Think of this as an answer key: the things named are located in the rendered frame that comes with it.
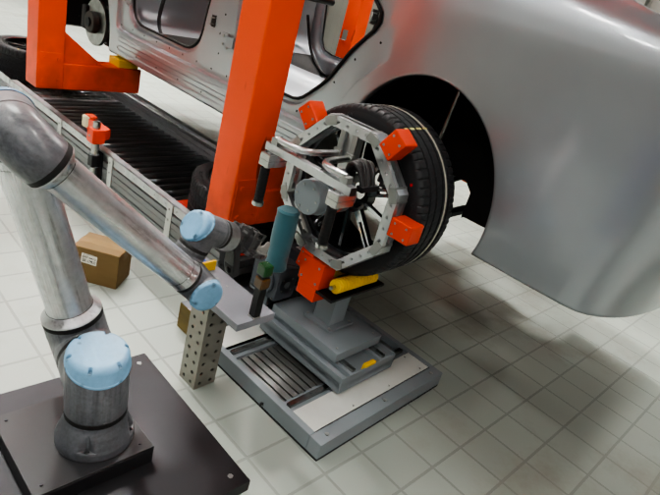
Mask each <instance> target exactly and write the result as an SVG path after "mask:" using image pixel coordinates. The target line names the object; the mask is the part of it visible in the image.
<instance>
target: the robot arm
mask: <svg viewBox="0 0 660 495"><path fill-rule="evenodd" d="M0 185H1V187H2V190H3V193H4V195H5V198H6V200H7V203H8V206H9V209H10V211H11V214H12V217H13V220H14V223H15V225H16V228H17V231H18V234H19V236H20V239H21V242H22V245H23V248H24V250H25V253H26V256H27V261H28V263H29V266H30V269H31V272H32V274H33V277H34V280H35V283H36V286H37V288H38V290H39V293H40V296H41V299H42V301H43V304H44V307H45V309H44V310H43V311H42V312H41V315H40V322H41V325H42V328H43V330H44V333H45V336H46V339H47V341H48V344H49V347H50V349H51V352H52V355H53V357H54V360H55V363H56V365H57V368H58V371H59V374H60V377H61V380H62V383H63V389H64V410H63V413H62V415H61V418H60V419H59V421H58V422H57V424H56V427H55V431H54V444H55V447H56V449H57V450H58V452H59V453H60V454H61V455H62V456H64V457H65V458H67V459H69V460H72V461H75V462H79V463H98V462H102V461H106V460H109V459H111V458H114V457H116V456H117V455H119V454H120V453H122V452H123V451H124V450H125V449H126V448H127V447H128V446H129V445H130V443H131V441H132V439H133V436H134V422H133V419H132V417H131V415H130V412H129V410H128V398H129V386H130V373H131V366H132V357H131V350H130V348H129V345H128V344H127V342H126V341H125V340H124V339H122V338H121V337H119V336H118V335H115V334H113V333H111V331H110V329H109V326H108V323H107V320H106V316H105V313H104V309H103V306H102V302H101V300H100V299H99V298H98V297H97V296H94V295H91V294H90V291H89V288H88V284H87V281H86V278H85V275H84V272H83V266H82V263H81V259H80V256H79V253H78V249H77V246H76V242H75V239H74V236H73V232H72V229H71V226H70V222H69V219H68V216H67V212H66V209H65V206H64V203H65V204H66V205H68V206H69V207H70V208H71V209H73V210H74V211H75V212H77V213H78V214H79V215H80V216H81V217H82V218H83V219H85V220H86V221H87V222H89V223H90V224H91V225H92V226H94V227H95V228H96V229H98V230H99V231H100V232H102V233H103V234H104V235H105V236H107V237H108V238H109V239H111V240H112V241H113V242H115V243H116V244H117V245H118V246H120V247H121V248H123V249H124V250H125V251H126V252H128V253H129V254H130V255H132V256H133V257H134V258H136V259H137V260H138V261H139V262H141V263H142V264H143V265H145V266H146V267H147V268H149V269H150V270H151V271H152V272H154V273H155V274H156V275H158V276H159V277H160V278H161V279H163V280H164V281H165V282H167V283H168V284H169V285H171V286H172V288H173V289H174V290H176V291H177V292H178V293H179V294H181V295H182V296H183V297H185V298H186V299H187V300H188V301H189V302H190V305H191V306H192V307H193V308H195V309H197V310H208V309H211V308H212V307H214V306H215V305H217V304H218V303H219V301H220V300H221V298H222V295H223V289H222V286H221V284H220V282H219V281H218V280H216V279H215V277H214V276H213V275H212V274H211V273H210V271H209V270H208V269H207V268H206V266H205V265H204V264H203V263H202V262H203V260H204V259H205V258H206V257H207V255H208V254H209V252H210V251H211V249H212V248H216V249H219V250H223V251H225V261H224V272H225V273H227V274H228V275H229V276H231V277H232V278H234V277H237V276H238V275H239V267H240V255H241V253H242V254H244V255H246V256H249V257H254V258H257V259H260V260H262V259H264V258H266V257H267V255H268V254H266V253H267V251H268V249H269V246H270V243H269V242H267V243H266V244H265V245H264V246H262V247H261V243H263V242H264V240H265V238H266V237H267V236H265V235H263V234H261V233H260V232H259V231H258V230H257V229H255V228H253V227H252V226H250V225H248V224H245V223H242V224H241V223H239V222H238V221H236V220H234V222H231V221H229V220H226V219H223V218H221V217H218V216H216V215H213V214H212V213H210V212H208V211H203V210H193V211H191V212H189V213H188V214H187V215H186V216H185V217H184V218H183V220H182V222H181V226H180V232H181V236H180V237H179V239H178V240H177V242H176V244H174V243H173V242H172V241H171V240H169V239H168V238H167V237H166V236H165V235H164V234H162V233H161V232H160V231H159V230H158V229H157V228H155V227H154V226H153V225H152V224H151V223H150V222H148V221H147V220H146V219H145V218H144V217H143V216H141V215H140V214H139V213H138V212H137V211H136V210H134V209H133V208H132V207H131V206H130V205H129V204H127V203H126V202H125V201H124V200H123V199H122V198H120V197H119V196H118V195H117V194H116V193H115V192H113V191H112V190H111V189H110V188H109V187H108V186H106V185H105V184H104V183H103V182H102V181H101V180H99V179H98V178H97V177H96V176H95V175H94V174H92V173H91V172H90V171H89V170H88V169H87V168H85V167H84V166H83V165H82V164H81V162H79V161H78V160H77V159H76V158H75V149H74V147H73V146H72V145H71V144H70V143H68V142H67V141H66V140H65V139H64V138H63V137H62V136H61V135H59V134H58V133H57V132H56V131H55V130H54V129H53V128H52V127H51V126H50V125H49V124H48V123H47V122H46V121H45V120H44V119H43V118H42V117H41V115H40V114H39V112H38V111H37V109H36V107H35V105H34V103H33V101H32V100H31V99H30V98H29V97H28V96H27V95H25V94H24V93H22V92H21V91H19V90H17V89H14V88H11V87H7V86H0Z"/></svg>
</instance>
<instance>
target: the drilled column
mask: <svg viewBox="0 0 660 495"><path fill-rule="evenodd" d="M226 325H227V323H226V322H225V321H224V320H223V319H221V318H220V317H219V316H218V315H217V314H216V313H215V312H214V311H212V310H211V309H208V310H197V309H195V308H193V307H192V309H191V315H190V320H189V326H188V331H187V337H186V341H185V347H184V352H183V358H182V363H181V369H180V374H179V375H180V376H181V377H182V378H183V379H184V380H185V381H186V382H187V383H188V385H189V386H190V387H191V388H192V389H193V390H194V389H197V388H199V387H202V386H204V385H207V384H209V383H212V382H214V380H215V375H216V370H217V366H218V361H219V358H220V353H221V348H222V344H223V339H224V334H225V330H226ZM184 374H185V375H184ZM209 378H210V380H208V379H209ZM191 382H192V383H191Z"/></svg>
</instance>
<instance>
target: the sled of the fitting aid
mask: <svg viewBox="0 0 660 495"><path fill-rule="evenodd" d="M259 327H260V328H261V329H262V330H263V331H264V332H266V333H267V334H268V335H269V336H270V337H271V338H273V339H274V340H275V341H276V342H277V343H278V344H280V345H281V346H282V347H283V348H284V349H285V350H287V351H288V352H289V353H290V354H291V355H292V356H294V357H295V358H296V359H297V360H298V361H300V362H301V363H302V364H303V365H304V366H305V367H307V368H308V369H309V370H310V371H311V372H312V373H314V374H315V375H316V376H317V377H318V378H319V379H321V380H322V381H323V382H324V383H325V384H326V385H328V386H329V387H330V388H331V389H332V390H333V391H335V392H336V393H337V394H340V393H342V392H344V391H345V390H347V389H349V388H351V387H353V386H355V385H357V384H359V383H360V382H362V381H364V380H366V379H368V378H370V377H371V376H373V375H375V374H377V373H379V372H381V371H383V370H385V369H387V368H389V367H391V364H392V362H393V359H394V357H395V353H394V352H393V351H391V350H390V349H389V348H387V347H386V346H385V345H383V344H382V343H380V342H379V343H378V344H376V345H373V346H371V347H369V348H367V349H365V350H362V351H360V352H358V353H356V354H354V355H351V356H349V357H346V358H344V359H341V360H339V361H337V362H333V361H332V360H331V359H330V358H328V357H327V356H326V355H324V354H323V353H322V352H321V351H319V350H318V349H317V348H316V347H315V346H313V345H312V344H311V343H310V342H309V341H307V340H306V339H305V338H304V337H302V336H301V335H300V334H299V333H298V332H296V331H295V330H294V329H293V328H291V327H290V326H289V325H288V324H286V323H285V322H284V321H283V320H282V319H280V318H279V317H278V316H277V315H274V319H273V320H270V321H267V322H264V323H261V324H260V326H259Z"/></svg>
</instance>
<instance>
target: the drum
mask: <svg viewBox="0 0 660 495"><path fill-rule="evenodd" d="M329 190H335V189H334V188H332V187H330V186H329V185H327V184H325V183H323V182H322V181H320V180H318V179H316V178H315V177H311V178H309V179H303V180H301V181H299V183H298V184H297V186H296V189H295V202H296V205H297V208H298V209H299V211H300V212H301V213H303V214H305V215H324V214H325V211H326V208H327V206H328V205H327V204H325V200H326V196H327V194H328V191H329Z"/></svg>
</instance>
